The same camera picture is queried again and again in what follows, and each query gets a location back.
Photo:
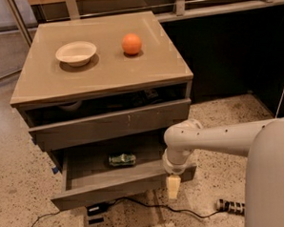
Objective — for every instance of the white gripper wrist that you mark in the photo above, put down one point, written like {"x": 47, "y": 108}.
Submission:
{"x": 173, "y": 165}

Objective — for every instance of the grey drawer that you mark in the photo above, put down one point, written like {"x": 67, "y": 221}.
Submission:
{"x": 110, "y": 125}
{"x": 89, "y": 178}

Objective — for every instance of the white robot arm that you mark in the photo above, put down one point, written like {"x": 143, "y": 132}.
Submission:
{"x": 261, "y": 142}

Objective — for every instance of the grey top drawer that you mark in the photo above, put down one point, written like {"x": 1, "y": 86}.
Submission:
{"x": 110, "y": 125}

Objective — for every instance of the grey drawer cabinet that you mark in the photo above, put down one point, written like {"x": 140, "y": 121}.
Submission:
{"x": 50, "y": 91}

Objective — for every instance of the green soda can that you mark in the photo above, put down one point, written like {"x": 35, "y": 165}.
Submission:
{"x": 122, "y": 160}

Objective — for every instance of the black power strip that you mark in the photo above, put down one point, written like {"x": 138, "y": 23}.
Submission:
{"x": 231, "y": 207}

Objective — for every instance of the black power adapter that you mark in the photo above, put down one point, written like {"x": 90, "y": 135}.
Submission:
{"x": 97, "y": 209}

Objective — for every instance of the black tape strip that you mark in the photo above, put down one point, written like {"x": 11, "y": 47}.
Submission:
{"x": 96, "y": 220}

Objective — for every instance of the orange fruit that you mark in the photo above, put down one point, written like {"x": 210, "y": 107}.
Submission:
{"x": 131, "y": 44}

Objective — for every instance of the white paper bowl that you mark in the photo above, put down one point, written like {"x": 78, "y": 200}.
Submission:
{"x": 76, "y": 54}

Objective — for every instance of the metal railing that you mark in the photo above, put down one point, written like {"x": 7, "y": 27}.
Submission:
{"x": 165, "y": 10}

